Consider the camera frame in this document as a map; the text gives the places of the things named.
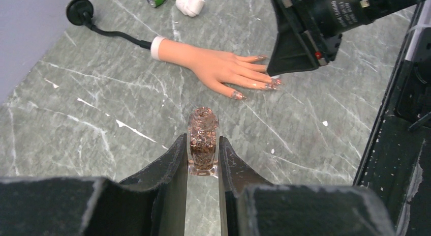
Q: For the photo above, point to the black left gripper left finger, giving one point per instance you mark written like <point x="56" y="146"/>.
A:
<point x="150" y="202"/>

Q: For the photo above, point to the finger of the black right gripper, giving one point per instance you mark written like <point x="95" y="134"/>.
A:
<point x="293" y="51"/>

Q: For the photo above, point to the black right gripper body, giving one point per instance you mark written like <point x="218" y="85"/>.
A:
<point x="325" y="20"/>

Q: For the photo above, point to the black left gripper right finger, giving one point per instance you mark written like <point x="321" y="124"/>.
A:
<point x="251" y="205"/>

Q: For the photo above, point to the glitter nail polish bottle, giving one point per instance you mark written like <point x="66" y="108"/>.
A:
<point x="203" y="142"/>

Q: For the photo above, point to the mannequin practice hand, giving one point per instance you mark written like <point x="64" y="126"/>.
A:
<point x="215" y="68"/>

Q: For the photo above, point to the white pipe fitting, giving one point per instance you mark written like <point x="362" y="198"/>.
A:
<point x="190" y="8"/>

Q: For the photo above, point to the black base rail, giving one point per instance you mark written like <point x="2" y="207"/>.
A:
<point x="396" y="160"/>

